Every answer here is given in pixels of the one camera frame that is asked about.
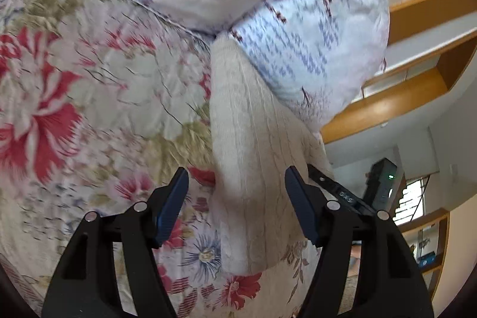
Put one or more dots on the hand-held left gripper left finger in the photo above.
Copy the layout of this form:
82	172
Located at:
171	213

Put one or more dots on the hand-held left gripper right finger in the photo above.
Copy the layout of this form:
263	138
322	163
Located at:
302	210

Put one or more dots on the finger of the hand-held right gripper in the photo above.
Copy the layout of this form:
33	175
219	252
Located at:
322	180

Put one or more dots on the window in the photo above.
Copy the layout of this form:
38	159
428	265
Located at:
411	198

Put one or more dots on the wooden headboard shelf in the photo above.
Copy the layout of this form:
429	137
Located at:
391	109

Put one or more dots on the wooden shelf unit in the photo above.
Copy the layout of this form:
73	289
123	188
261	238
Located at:
441	236

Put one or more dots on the blue box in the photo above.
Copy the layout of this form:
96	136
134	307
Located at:
427	260

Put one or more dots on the blue-print floral pillow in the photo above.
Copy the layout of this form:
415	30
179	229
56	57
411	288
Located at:
316	42

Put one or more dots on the floral bedsheet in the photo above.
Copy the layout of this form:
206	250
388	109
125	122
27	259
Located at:
93	98

